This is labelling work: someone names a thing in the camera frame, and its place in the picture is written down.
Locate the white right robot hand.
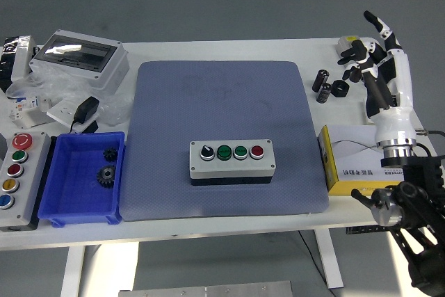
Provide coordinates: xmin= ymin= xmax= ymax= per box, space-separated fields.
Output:
xmin=337 ymin=10 xmax=418 ymax=148

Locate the grey four-button control box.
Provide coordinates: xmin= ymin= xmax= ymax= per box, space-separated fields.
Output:
xmin=189 ymin=139 xmax=277 ymax=186

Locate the grey five-button control box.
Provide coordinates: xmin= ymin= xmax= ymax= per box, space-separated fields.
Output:
xmin=0 ymin=132 xmax=53 ymax=232

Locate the yellow white carton box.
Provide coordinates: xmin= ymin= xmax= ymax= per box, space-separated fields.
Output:
xmin=318 ymin=125 xmax=404 ymax=197

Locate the black hex nut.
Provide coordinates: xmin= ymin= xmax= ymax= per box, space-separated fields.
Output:
xmin=332 ymin=80 xmax=350 ymax=98

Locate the black cylindrical capacitor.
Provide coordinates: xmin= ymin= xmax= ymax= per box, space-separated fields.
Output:
xmin=316 ymin=83 xmax=333 ymax=104
xmin=312 ymin=70 xmax=330 ymax=93

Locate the black table control panel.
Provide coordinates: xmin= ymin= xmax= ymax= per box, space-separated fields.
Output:
xmin=346 ymin=226 xmax=382 ymax=235

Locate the white table leg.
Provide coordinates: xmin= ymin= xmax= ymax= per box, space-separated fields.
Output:
xmin=314 ymin=230 xmax=345 ymax=289
xmin=59 ymin=246 xmax=86 ymax=297

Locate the grey-blue table mat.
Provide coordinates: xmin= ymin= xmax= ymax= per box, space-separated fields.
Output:
xmin=120 ymin=60 xmax=330 ymax=222

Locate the grey metal plate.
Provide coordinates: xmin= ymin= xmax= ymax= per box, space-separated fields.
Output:
xmin=118 ymin=280 xmax=296 ymax=297

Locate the large black gear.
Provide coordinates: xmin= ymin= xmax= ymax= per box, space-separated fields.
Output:
xmin=95 ymin=164 xmax=118 ymax=189

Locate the grey distribution box clear lid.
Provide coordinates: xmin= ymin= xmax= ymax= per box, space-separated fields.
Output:
xmin=29 ymin=29 xmax=130 ymax=93

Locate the black power adapter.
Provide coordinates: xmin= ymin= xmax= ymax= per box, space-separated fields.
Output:
xmin=70 ymin=96 xmax=101 ymax=134

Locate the blue plastic bin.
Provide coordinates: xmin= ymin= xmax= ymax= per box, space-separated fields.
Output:
xmin=37 ymin=131 xmax=126 ymax=227

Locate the clear plastic bag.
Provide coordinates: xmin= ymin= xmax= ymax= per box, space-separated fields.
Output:
xmin=6 ymin=63 xmax=135 ymax=127

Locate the white circuit breaker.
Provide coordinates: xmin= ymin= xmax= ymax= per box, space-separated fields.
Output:
xmin=7 ymin=93 xmax=53 ymax=128

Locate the white rectangular box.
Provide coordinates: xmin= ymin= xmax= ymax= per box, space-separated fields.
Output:
xmin=10 ymin=35 xmax=38 ymax=84

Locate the black foil packet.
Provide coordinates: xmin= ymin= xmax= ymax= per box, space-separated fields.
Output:
xmin=0 ymin=36 xmax=22 ymax=93

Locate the grey red-green switch box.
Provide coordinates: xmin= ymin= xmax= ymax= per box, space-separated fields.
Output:
xmin=335 ymin=35 xmax=362 ymax=58

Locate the thin black cable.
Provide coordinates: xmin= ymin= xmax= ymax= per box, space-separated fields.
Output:
xmin=298 ymin=230 xmax=340 ymax=297

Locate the white wall socket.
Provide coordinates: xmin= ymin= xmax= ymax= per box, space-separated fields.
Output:
xmin=47 ymin=98 xmax=84 ymax=127

